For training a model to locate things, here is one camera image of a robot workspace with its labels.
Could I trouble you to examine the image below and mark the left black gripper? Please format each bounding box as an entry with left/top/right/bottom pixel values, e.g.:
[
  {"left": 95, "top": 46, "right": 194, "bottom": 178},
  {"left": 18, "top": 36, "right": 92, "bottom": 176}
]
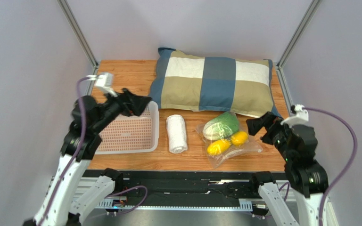
[{"left": 93, "top": 87, "right": 153, "bottom": 133}]

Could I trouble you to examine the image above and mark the clear zip top bag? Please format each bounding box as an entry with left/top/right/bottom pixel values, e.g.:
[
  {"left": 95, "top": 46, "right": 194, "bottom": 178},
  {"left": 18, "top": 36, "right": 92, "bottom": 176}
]
[{"left": 196, "top": 112, "right": 263, "bottom": 169}]

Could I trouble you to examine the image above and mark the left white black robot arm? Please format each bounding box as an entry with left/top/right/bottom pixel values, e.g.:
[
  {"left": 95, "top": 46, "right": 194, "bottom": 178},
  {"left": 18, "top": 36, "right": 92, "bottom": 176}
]
[{"left": 23, "top": 88, "right": 152, "bottom": 226}]

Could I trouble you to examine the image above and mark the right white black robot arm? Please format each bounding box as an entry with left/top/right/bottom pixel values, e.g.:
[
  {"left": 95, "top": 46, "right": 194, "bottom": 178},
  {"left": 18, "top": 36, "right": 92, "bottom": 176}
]
[{"left": 246, "top": 110, "right": 329, "bottom": 226}]

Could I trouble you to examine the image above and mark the yellow fake lemon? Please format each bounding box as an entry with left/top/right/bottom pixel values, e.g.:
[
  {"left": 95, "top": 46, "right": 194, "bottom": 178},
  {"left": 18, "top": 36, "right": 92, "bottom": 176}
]
[{"left": 230, "top": 131, "right": 249, "bottom": 146}]

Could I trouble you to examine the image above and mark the green white fake cabbage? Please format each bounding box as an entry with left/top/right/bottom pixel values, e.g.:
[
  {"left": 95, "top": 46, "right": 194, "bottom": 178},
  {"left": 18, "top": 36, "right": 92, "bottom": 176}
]
[{"left": 202, "top": 112, "right": 239, "bottom": 141}]

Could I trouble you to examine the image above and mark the yellow fake corn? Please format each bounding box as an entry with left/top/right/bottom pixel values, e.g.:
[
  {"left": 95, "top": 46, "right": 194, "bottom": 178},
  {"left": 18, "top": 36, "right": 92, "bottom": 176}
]
[{"left": 206, "top": 139, "right": 231, "bottom": 156}]

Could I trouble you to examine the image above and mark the white perforated plastic basket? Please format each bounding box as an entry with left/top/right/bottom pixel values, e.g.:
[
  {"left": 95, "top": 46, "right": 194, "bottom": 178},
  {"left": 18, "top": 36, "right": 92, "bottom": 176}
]
[{"left": 95, "top": 101, "right": 159, "bottom": 155}]

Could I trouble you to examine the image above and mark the checkered blue beige pillow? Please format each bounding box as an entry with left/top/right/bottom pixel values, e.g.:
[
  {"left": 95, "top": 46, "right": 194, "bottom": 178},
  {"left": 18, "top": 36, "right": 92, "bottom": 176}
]
[{"left": 149, "top": 47, "right": 279, "bottom": 118}]

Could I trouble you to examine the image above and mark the rolled white towel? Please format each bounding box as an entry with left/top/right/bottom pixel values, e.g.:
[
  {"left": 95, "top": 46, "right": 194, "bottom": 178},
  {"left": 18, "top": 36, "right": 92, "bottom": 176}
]
[{"left": 166, "top": 114, "right": 188, "bottom": 154}]

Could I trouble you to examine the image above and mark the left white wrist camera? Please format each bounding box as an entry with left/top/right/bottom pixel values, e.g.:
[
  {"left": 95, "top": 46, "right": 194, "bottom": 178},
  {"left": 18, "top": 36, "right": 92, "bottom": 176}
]
[{"left": 94, "top": 73, "right": 118, "bottom": 97}]

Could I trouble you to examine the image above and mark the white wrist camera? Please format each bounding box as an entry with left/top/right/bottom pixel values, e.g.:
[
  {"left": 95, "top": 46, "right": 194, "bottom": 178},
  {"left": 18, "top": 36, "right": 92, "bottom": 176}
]
[
  {"left": 94, "top": 73, "right": 118, "bottom": 97},
  {"left": 280, "top": 105, "right": 309, "bottom": 128}
]

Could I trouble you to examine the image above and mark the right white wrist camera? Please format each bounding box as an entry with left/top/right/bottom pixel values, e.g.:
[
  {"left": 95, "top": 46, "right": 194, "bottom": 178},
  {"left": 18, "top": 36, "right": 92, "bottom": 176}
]
[{"left": 280, "top": 105, "right": 309, "bottom": 128}]

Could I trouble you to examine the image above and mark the right aluminium frame post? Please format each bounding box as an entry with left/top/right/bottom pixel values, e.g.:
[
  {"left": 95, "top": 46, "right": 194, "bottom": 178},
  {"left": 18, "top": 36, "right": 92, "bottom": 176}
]
[{"left": 276, "top": 0, "right": 322, "bottom": 114}]

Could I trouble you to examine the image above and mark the aluminium frame post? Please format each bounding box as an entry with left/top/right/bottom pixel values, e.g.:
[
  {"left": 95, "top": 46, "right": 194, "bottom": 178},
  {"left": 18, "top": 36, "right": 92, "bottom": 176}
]
[
  {"left": 58, "top": 0, "right": 99, "bottom": 95},
  {"left": 276, "top": 0, "right": 322, "bottom": 114}
]

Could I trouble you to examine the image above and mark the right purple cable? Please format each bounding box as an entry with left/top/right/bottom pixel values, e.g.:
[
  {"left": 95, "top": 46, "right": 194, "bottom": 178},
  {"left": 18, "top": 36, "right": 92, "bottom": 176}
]
[{"left": 303, "top": 107, "right": 358, "bottom": 226}]

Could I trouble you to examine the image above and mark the purple cable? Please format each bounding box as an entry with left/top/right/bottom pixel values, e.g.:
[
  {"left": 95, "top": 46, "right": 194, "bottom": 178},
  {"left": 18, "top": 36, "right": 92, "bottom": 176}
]
[
  {"left": 303, "top": 107, "right": 358, "bottom": 226},
  {"left": 36, "top": 76, "right": 99, "bottom": 226}
]

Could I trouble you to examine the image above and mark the left aluminium frame post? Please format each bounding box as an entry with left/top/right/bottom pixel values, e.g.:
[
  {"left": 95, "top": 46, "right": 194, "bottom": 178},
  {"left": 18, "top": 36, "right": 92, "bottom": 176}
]
[{"left": 58, "top": 0, "right": 99, "bottom": 95}]

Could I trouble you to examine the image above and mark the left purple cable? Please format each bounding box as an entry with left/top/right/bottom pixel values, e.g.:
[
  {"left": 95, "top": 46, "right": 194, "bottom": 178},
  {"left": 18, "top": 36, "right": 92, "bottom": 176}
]
[{"left": 36, "top": 76, "right": 99, "bottom": 226}]

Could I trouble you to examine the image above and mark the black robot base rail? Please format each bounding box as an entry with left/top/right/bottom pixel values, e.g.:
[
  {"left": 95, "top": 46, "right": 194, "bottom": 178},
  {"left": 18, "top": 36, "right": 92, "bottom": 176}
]
[{"left": 96, "top": 171, "right": 271, "bottom": 219}]

